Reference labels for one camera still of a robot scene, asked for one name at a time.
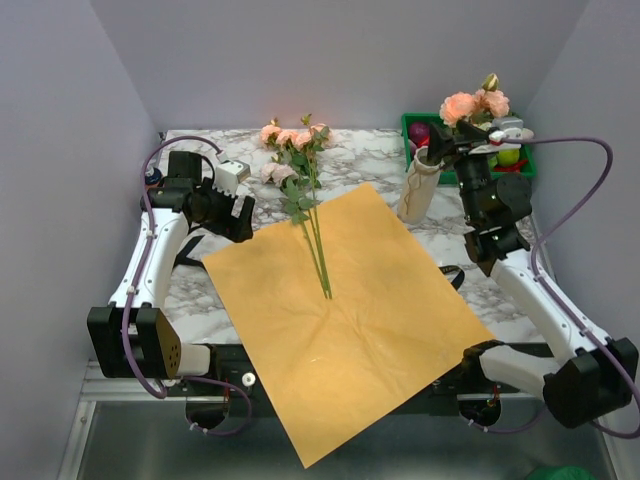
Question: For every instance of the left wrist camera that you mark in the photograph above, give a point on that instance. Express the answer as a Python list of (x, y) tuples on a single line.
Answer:
[(229, 175)]

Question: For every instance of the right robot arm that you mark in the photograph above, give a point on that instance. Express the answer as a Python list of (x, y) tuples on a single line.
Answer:
[(588, 374)]

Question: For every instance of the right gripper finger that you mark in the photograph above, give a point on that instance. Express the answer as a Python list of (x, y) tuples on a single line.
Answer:
[(441, 143), (470, 136)]

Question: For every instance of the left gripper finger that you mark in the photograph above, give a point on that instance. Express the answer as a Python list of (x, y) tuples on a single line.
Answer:
[(211, 188), (240, 228)]

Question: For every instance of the green plastic crate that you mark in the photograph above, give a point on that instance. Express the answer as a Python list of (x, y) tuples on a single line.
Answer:
[(527, 166)]

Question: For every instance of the pink flower bouquet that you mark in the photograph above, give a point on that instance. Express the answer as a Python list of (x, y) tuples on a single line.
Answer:
[(294, 170)]

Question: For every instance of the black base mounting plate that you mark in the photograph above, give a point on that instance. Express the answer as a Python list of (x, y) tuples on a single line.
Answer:
[(233, 366)]

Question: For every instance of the orange paper flower wrap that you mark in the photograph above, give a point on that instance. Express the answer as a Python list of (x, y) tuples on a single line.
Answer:
[(333, 365)]

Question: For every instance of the red chili pepper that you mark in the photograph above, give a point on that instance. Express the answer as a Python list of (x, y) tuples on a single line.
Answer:
[(511, 168)]

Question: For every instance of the green lime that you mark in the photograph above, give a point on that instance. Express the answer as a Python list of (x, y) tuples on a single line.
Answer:
[(504, 159)]

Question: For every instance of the aluminium rail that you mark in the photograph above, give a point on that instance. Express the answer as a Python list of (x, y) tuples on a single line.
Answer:
[(96, 387)]

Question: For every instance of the purple onion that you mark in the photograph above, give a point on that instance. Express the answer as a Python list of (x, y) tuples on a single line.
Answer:
[(418, 132)]

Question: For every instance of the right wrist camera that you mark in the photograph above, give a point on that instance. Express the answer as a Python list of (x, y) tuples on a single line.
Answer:
[(509, 133)]

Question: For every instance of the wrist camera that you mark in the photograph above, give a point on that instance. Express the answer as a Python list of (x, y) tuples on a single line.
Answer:
[(509, 133), (229, 175)]

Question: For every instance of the green cloth object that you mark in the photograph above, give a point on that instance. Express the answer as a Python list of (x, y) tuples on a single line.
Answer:
[(561, 473)]

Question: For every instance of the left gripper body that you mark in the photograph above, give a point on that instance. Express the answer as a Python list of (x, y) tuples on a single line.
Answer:
[(215, 210)]

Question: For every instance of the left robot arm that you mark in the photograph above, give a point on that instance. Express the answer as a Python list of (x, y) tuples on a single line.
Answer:
[(131, 335)]

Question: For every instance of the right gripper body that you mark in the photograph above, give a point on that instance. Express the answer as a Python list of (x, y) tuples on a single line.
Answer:
[(473, 173)]

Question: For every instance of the purple eggplant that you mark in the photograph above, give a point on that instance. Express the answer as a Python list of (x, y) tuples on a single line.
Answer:
[(412, 145)]

